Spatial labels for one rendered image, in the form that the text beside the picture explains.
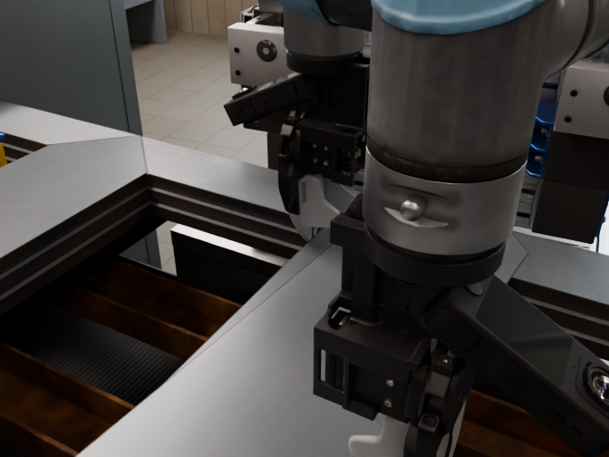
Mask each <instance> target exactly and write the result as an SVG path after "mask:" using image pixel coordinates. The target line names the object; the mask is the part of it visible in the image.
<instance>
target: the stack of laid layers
mask: <svg viewBox="0 0 609 457"><path fill-rule="evenodd" d="M0 143H2V144H3V148H4V152H5V157H6V161H7V164H8V163H11V162H13V161H15V160H18V159H20V158H23V157H24V156H26V155H28V154H30V153H32V152H35V151H38V150H40V149H41V148H44V147H46V146H48V145H44V144H42V143H38V142H35V141H29V140H26V139H22V138H19V137H15V136H13V135H9V134H6V133H5V139H4V140H1V141H0ZM151 216H154V217H157V218H161V219H165V220H168V221H171V222H174V223H177V224H180V225H183V226H186V227H189V228H192V229H196V230H199V231H203V232H206V233H208V234H211V235H214V236H217V237H220V238H225V239H228V240H231V241H234V242H236V243H239V244H243V245H246V246H249V247H251V248H256V249H259V250H262V251H265V252H268V253H271V254H274V255H277V256H279V257H282V258H288V259H290V260H289V261H288V262H287V263H286V264H285V265H284V266H283V267H282V268H280V269H279V270H278V271H277V272H276V273H275V274H274V275H273V276H272V277H271V278H270V279H269V280H268V281H267V282H266V283H265V284H264V285H263V286H262V287H261V288H260V289H259V290H258V291H257V292H256V293H255V294H254V295H253V296H252V297H251V298H250V299H249V300H248V301H247V302H246V303H245V304H244V305H243V306H242V307H241V308H239V309H238V310H237V311H236V313H235V314H234V315H232V317H230V318H229V319H228V321H227V322H226V323H225V324H224V325H223V326H221V327H220V328H219V329H218V331H217V332H216V333H215V334H214V335H213V336H211V337H210V338H209V340H208V341H207V342H206V343H205V344H204V345H203V346H201V347H200V348H199V349H198V350H197V351H196V352H195V353H194V354H193V355H192V356H191V357H190V358H189V359H188V360H187V361H186V362H185V363H184V364H183V365H182V366H181V367H180V368H179V369H178V370H177V371H176V372H175V373H177V372H178V371H179V370H180V369H182V368H183V367H184V366H185V365H187V364H188V363H189V362H190V361H191V360H193V359H194V358H195V357H196V356H197V355H199V354H200V353H201V352H203V351H204V350H205V349H206V348H207V347H209V346H210V345H211V344H212V343H214V342H215V341H216V340H217V339H219V338H220V337H221V336H222V335H223V334H225V333H226V331H227V330H229V329H230V328H231V327H232V326H234V325H235V324H236V323H237V322H239V321H240V320H241V319H242V318H243V317H245V316H246V315H247V314H248V313H250V312H251V311H252V310H253V309H255V308H256V307H257V306H258V305H260V304H261V303H262V302H263V301H264V300H266V299H267V298H268V297H270V296H271V295H272V294H273V293H274V292H276V291H277V289H278V288H280V287H281V286H282V285H283V284H285V283H286V282H287V281H288V280H289V279H291V278H292V277H293V276H294V275H296V274H297V273H298V272H299V271H300V270H302V269H303V268H304V267H305V266H307V265H308V264H309V263H310V262H311V261H313V260H314V259H315V258H316V257H318V256H319V255H320V254H321V253H322V252H324V251H325V250H326V249H327V248H329V247H330V246H331V245H332V244H331V243H330V229H329V228H318V230H317V232H316V234H315V235H314V236H313V237H312V238H311V239H310V240H309V241H308V242H307V241H305V240H304V239H303V238H302V236H301V235H300V234H299V232H298V231H297V229H296V228H295V225H294V224H293V222H292V220H291V219H290V216H289V214H285V213H283V212H279V211H276V210H272V209H267V208H264V207H260V206H257V205H254V204H251V203H247V202H244V201H241V200H238V199H232V198H229V197H226V196H222V195H219V194H216V193H213V192H209V191H206V190H201V189H197V188H194V187H190V186H188V185H184V184H181V183H177V182H175V181H171V180H165V179H163V178H159V177H156V176H152V175H149V174H148V172H147V173H146V174H144V175H142V176H141V177H139V178H137V179H136V180H134V181H132V182H131V183H129V184H127V185H126V186H124V187H122V188H121V189H119V190H116V191H115V192H113V193H112V194H111V195H109V196H107V197H105V198H104V199H101V200H100V201H98V202H96V203H94V204H93V205H91V206H90V207H89V208H87V209H85V210H83V211H81V212H79V213H78V214H76V215H74V216H73V217H71V218H69V219H67V220H66V221H64V222H63V223H61V224H59V225H58V226H56V227H54V228H52V229H50V230H48V231H47V232H45V233H43V234H42V235H41V236H39V237H37V238H35V239H33V240H32V241H30V242H28V243H26V244H25V245H23V246H21V247H20V248H18V249H16V250H15V251H13V252H11V253H10V254H8V255H6V256H4V257H3V258H0V316H2V315H3V314H5V313H6V312H8V311H9V310H11V309H12V308H14V307H15V306H17V305H19V304H20V303H22V302H23V301H25V300H26V299H27V298H28V297H30V296H32V295H33V294H35V293H36V292H38V291H39V290H41V289H42V288H44V287H46V286H47V285H49V284H50V283H52V282H53V281H54V280H55V279H57V278H58V277H60V276H62V275H63V274H65V273H66V272H68V271H69V270H71V269H72V268H74V267H76V266H77V265H79V264H80V263H82V262H83V261H84V260H85V259H87V258H89V257H90V256H92V255H93V254H95V253H96V252H98V251H99V250H101V249H102V248H104V247H106V246H107V245H109V244H110V243H112V241H114V240H115V239H117V238H119V237H120V236H122V235H123V234H125V233H126V232H128V231H129V230H131V229H133V228H134V227H136V226H137V225H139V224H140V223H141V222H142V221H144V220H145V219H148V218H149V217H151ZM507 285H508V286H510V287H511V288H512V289H514V290H515V291H516V292H517V293H519V294H520V295H521V296H522V297H523V298H524V299H525V300H527V301H528V302H529V303H530V304H532V305H533V306H534V307H536V308H537V309H538V310H540V311H541V312H542V313H543V314H545V315H546V316H547V317H549V318H550V319H551V320H552V321H554V322H555V323H556V324H557V325H559V326H560V327H561V328H563V329H564V330H565V331H566V332H567V333H568V334H569V335H571V336H572V337H573V338H574V339H576V340H577V341H578V342H579V343H581V344H582V345H583V346H585V347H586V348H587V349H588V350H590V351H591V352H592V353H593V354H595V355H596V356H597V357H599V358H601V359H604V360H606V361H609V306H607V305H604V304H600V303H597V302H594V301H591V300H587V299H584V298H581V297H575V296H572V295H568V294H566V293H562V292H559V291H555V290H553V289H549V288H546V287H541V286H537V285H534V284H530V283H527V282H524V281H521V280H517V279H514V278H511V279H510V280H509V281H508V283H507ZM175 373H174V374H175ZM174 374H173V375H174ZM173 375H172V376H173ZM172 376H171V377H172ZM168 380H169V379H168ZM168 380H167V381H168ZM167 381H166V382H167Z"/></svg>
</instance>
